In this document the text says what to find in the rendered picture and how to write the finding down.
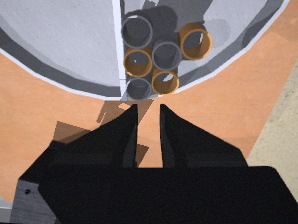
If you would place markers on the bronze bushing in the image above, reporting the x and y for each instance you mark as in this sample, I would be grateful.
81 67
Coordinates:
138 70
164 88
202 49

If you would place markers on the grey metal bushing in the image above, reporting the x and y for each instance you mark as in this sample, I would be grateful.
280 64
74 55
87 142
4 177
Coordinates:
139 93
170 63
133 42

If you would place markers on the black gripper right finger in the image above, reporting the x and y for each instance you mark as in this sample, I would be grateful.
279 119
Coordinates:
192 145

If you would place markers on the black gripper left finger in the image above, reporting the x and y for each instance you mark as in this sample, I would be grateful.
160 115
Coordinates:
104 145

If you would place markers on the grey round turntable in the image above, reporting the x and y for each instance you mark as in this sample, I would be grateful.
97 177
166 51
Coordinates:
71 43

